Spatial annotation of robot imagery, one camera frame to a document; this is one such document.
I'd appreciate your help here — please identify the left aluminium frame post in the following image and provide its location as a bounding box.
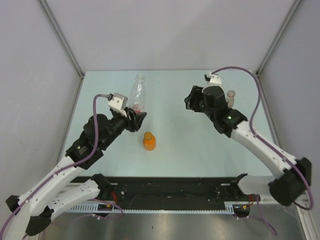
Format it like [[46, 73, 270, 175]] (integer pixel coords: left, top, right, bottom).
[[37, 0, 85, 79]]

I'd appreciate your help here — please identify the white slotted cable duct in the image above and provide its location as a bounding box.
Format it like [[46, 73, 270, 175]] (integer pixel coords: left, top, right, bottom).
[[67, 201, 251, 215]]

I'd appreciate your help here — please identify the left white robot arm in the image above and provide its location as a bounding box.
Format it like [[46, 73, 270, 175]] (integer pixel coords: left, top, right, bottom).
[[0, 107, 147, 240]]

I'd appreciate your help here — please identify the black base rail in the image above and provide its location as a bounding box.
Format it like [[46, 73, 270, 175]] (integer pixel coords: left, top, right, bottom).
[[107, 176, 256, 211]]

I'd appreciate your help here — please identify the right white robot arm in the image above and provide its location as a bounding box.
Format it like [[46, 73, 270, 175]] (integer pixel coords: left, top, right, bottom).
[[184, 85, 312, 207]]

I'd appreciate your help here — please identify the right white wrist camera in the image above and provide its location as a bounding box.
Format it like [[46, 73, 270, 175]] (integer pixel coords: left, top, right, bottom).
[[204, 72, 222, 87]]

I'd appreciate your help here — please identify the orange juice bottle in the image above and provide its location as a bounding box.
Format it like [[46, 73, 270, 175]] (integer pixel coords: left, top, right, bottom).
[[142, 131, 156, 151]]

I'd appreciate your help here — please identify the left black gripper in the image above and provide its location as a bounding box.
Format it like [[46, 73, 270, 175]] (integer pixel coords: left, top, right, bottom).
[[100, 106, 147, 149]]

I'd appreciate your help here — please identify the right aluminium frame post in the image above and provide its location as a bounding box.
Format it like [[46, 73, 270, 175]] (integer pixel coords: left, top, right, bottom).
[[255, 0, 304, 78]]

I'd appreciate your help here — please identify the milk bottle with red label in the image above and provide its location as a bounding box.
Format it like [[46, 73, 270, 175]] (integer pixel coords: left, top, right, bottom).
[[226, 90, 236, 109]]

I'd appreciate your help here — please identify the aluminium frame post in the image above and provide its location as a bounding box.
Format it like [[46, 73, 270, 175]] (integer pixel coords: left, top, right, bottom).
[[255, 0, 304, 78], [37, 0, 85, 79]]

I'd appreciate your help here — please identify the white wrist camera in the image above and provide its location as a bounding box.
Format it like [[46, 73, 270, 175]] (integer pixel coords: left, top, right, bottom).
[[204, 72, 222, 87], [108, 92, 128, 117]]

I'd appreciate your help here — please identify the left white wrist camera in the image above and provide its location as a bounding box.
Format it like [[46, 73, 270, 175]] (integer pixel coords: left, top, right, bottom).
[[108, 92, 128, 117]]

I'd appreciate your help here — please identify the clear water bottle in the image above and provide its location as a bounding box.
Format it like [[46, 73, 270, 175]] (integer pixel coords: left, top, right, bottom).
[[128, 75, 147, 113]]

